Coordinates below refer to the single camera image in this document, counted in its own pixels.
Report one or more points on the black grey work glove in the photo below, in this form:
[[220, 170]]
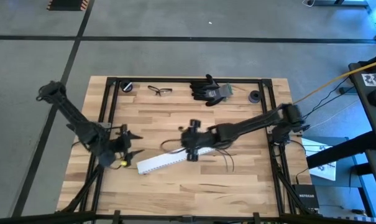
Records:
[[217, 91], [214, 102]]

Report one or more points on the white printed label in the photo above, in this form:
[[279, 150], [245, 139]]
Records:
[[374, 80]]

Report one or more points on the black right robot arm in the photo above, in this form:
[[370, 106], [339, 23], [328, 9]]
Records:
[[256, 124]]

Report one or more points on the black orange striped mat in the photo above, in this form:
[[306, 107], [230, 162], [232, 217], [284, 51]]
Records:
[[66, 3]]

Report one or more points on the white printed paper sheet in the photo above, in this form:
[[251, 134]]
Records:
[[326, 172]]

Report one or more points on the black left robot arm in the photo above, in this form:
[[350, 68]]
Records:
[[79, 124]]

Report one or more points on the small yellow tag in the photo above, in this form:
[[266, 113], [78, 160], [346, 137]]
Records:
[[123, 162]]

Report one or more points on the black Netgear network switch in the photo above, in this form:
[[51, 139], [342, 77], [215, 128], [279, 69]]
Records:
[[305, 197]]

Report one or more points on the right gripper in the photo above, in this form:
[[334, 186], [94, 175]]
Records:
[[200, 139]]

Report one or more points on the white duct cover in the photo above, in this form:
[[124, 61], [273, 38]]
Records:
[[163, 160]]

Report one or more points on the clear safety glasses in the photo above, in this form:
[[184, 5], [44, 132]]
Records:
[[153, 89]]

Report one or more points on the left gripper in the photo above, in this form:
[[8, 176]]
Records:
[[117, 146]]

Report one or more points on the black aluminium table frame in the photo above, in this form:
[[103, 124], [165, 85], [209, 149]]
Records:
[[187, 80]]

